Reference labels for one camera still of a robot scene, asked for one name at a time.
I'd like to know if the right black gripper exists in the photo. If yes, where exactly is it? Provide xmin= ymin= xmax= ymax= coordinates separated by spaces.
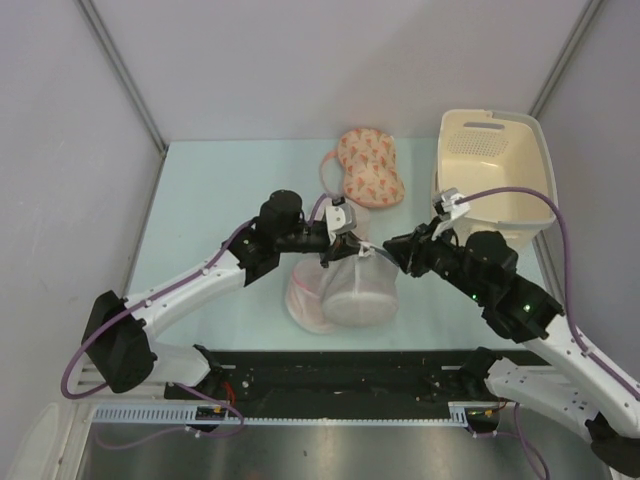
xmin=383 ymin=216 xmax=490 ymax=305

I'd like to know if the grey trimmed mesh laundry bag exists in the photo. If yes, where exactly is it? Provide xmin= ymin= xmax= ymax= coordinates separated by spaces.
xmin=320 ymin=242 xmax=399 ymax=328

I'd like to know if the cream plastic basket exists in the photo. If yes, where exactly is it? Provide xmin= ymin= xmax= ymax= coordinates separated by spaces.
xmin=432 ymin=109 xmax=558 ymax=251

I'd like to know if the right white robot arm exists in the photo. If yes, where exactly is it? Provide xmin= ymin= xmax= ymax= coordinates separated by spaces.
xmin=383 ymin=224 xmax=639 ymax=478

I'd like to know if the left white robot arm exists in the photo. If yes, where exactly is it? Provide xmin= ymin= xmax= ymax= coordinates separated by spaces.
xmin=80 ymin=190 xmax=360 ymax=400

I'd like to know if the pink mesh bag middle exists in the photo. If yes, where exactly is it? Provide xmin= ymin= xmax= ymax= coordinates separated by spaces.
xmin=350 ymin=203 xmax=371 ymax=241

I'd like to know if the pink mesh bag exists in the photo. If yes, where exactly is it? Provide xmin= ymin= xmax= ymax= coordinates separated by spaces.
xmin=350 ymin=203 xmax=371 ymax=241
xmin=285 ymin=259 xmax=336 ymax=335

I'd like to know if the pink mesh bag front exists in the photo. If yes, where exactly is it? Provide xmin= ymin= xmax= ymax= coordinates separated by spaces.
xmin=285 ymin=259 xmax=336 ymax=335

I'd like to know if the floral orange laundry bag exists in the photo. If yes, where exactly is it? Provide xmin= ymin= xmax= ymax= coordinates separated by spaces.
xmin=319 ymin=128 xmax=406 ymax=209

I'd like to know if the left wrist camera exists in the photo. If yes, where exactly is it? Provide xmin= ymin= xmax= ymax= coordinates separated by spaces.
xmin=323 ymin=197 xmax=357 ymax=242

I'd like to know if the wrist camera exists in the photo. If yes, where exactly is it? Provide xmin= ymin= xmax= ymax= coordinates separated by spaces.
xmin=432 ymin=188 xmax=470 ymax=240
xmin=323 ymin=197 xmax=357 ymax=242

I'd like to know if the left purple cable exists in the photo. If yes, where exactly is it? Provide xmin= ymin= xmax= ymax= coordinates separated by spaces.
xmin=60 ymin=193 xmax=334 ymax=449

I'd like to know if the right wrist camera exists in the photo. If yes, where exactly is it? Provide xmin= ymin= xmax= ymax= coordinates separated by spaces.
xmin=432 ymin=188 xmax=470 ymax=240

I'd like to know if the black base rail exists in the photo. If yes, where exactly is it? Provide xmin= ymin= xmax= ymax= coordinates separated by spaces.
xmin=164 ymin=349 xmax=551 ymax=420

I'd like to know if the white slotted cable duct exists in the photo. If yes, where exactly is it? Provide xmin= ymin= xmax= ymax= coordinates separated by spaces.
xmin=92 ymin=398 xmax=506 ymax=426

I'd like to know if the left aluminium frame post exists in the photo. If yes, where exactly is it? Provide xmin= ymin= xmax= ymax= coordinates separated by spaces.
xmin=74 ymin=0 xmax=167 ymax=154

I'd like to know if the aluminium frame post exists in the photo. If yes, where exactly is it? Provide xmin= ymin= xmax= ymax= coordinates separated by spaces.
xmin=528 ymin=0 xmax=608 ymax=118
xmin=74 ymin=0 xmax=167 ymax=154

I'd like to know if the right aluminium frame post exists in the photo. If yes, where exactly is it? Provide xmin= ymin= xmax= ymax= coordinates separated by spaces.
xmin=528 ymin=0 xmax=608 ymax=118

